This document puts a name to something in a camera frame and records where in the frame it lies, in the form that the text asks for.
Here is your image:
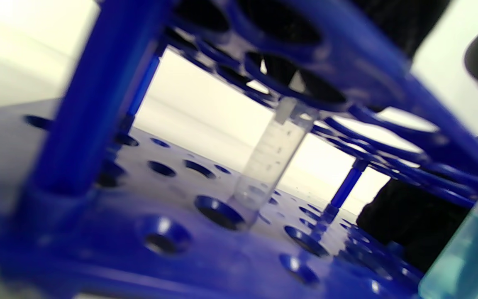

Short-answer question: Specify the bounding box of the clear test tube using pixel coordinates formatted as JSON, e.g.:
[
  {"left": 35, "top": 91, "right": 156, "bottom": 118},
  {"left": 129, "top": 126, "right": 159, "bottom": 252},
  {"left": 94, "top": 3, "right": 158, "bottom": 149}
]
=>
[{"left": 227, "top": 98, "right": 318, "bottom": 229}]

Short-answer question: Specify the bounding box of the blue test tube rack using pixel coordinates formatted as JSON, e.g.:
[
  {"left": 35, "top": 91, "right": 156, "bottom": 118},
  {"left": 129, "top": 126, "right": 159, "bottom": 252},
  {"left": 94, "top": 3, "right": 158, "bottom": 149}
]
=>
[{"left": 0, "top": 0, "right": 478, "bottom": 299}]

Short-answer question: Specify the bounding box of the test tube with blue liquid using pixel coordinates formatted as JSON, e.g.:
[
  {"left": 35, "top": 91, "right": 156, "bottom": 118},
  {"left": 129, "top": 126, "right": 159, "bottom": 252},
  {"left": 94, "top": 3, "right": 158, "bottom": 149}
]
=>
[{"left": 418, "top": 193, "right": 478, "bottom": 299}]

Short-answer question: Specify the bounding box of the person's left hand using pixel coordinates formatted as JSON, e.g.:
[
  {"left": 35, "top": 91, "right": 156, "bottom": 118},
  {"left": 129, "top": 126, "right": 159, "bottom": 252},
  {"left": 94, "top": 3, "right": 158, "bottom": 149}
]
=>
[{"left": 173, "top": 0, "right": 452, "bottom": 59}]

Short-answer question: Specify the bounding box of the person's right hand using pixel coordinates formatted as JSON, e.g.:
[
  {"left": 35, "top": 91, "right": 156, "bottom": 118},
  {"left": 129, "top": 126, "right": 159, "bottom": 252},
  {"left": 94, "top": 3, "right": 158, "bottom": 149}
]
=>
[{"left": 355, "top": 125, "right": 478, "bottom": 272}]

